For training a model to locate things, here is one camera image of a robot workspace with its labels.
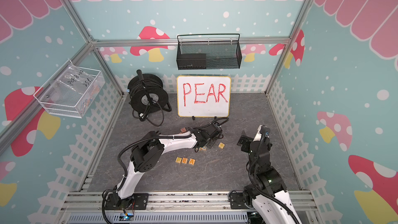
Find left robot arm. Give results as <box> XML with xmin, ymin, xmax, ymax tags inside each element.
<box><xmin>102</xmin><ymin>117</ymin><xmax>229</xmax><ymax>201</ymax></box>

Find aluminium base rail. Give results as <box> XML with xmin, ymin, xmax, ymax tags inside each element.
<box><xmin>58</xmin><ymin>189</ymin><xmax>321</xmax><ymax>224</ymax></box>

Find clear acrylic wall bin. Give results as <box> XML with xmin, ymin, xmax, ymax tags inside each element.
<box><xmin>33</xmin><ymin>61</ymin><xmax>105</xmax><ymax>118</ymax></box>

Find black box in basket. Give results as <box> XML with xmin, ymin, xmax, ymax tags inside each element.
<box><xmin>177</xmin><ymin>54</ymin><xmax>207</xmax><ymax>70</ymax></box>

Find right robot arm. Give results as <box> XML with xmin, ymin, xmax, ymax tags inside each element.
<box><xmin>238</xmin><ymin>125</ymin><xmax>301</xmax><ymax>224</ymax></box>

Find white board with PEAR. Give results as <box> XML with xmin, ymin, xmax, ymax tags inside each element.
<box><xmin>177</xmin><ymin>76</ymin><xmax>231</xmax><ymax>118</ymax></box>

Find black wire mesh basket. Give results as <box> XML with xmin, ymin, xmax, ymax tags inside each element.
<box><xmin>177</xmin><ymin>33</ymin><xmax>242</xmax><ymax>69</ymax></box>

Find black cable reel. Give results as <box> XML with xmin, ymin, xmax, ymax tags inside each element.
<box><xmin>127</xmin><ymin>69</ymin><xmax>172</xmax><ymax>127</ymax></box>

